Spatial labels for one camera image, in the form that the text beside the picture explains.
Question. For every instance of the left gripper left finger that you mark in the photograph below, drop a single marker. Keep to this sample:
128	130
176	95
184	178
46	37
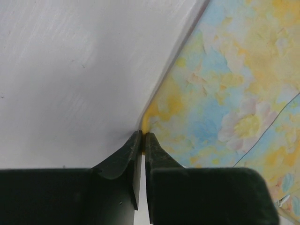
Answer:
107	194

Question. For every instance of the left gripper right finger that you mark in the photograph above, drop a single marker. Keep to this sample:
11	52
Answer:
203	196

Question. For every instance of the floral pastel skirt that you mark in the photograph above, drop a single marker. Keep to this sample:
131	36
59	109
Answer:
232	97

